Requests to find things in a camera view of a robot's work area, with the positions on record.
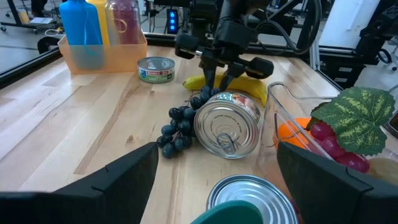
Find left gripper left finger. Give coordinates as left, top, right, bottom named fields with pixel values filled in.
left=0, top=141, right=160, bottom=224

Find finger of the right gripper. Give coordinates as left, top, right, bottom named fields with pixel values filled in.
left=218, top=63, right=247, bottom=93
left=203, top=65, right=218, bottom=91

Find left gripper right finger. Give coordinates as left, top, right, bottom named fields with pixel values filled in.
left=275, top=141, right=398, bottom=224

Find dark blue toy grapes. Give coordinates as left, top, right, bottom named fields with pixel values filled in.
left=155, top=85, right=222, bottom=160

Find orange toy fruit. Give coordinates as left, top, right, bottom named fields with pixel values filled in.
left=277, top=116, right=312, bottom=151

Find red grapes with green leaf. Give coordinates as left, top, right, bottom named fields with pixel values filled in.
left=305, top=86, right=397, bottom=174

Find purple squeeze bottle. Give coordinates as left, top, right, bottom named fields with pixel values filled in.
left=112, top=0, right=140, bottom=45

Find clear bottle with black cap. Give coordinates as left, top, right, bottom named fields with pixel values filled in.
left=104, top=0, right=141, bottom=46

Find yellow squeeze bottle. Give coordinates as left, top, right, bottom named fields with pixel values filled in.
left=85, top=0, right=111, bottom=46

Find blue squeeze bottle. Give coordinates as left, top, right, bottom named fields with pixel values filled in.
left=58, top=0, right=104, bottom=71

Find yellow toy banana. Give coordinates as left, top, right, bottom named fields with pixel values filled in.
left=182, top=73, right=269, bottom=107

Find tall silver tin can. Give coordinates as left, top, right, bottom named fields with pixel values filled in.
left=193, top=91, right=264, bottom=161

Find flat tin can green label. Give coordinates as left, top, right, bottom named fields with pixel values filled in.
left=137, top=56, right=176, bottom=85

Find flat tin can red label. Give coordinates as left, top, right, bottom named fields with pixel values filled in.
left=205, top=174, right=300, bottom=224

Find black device with blue LEDs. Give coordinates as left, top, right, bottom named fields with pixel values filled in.
left=167, top=8, right=180, bottom=35

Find clear plastic container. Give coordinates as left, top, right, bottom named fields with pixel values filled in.
left=257, top=81, right=398, bottom=224

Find orange translucent plastic bin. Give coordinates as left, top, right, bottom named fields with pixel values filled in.
left=57, top=30, right=149, bottom=75

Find green plastic bin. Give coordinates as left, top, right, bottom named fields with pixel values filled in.
left=190, top=199, right=265, bottom=224

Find black equipment cart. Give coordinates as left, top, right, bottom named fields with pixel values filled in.
left=310, top=0, right=398, bottom=91

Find white panel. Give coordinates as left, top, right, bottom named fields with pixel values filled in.
left=317, top=0, right=381, bottom=50

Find black wheeled cart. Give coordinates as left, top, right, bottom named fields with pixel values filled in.
left=0, top=0, right=62, bottom=34

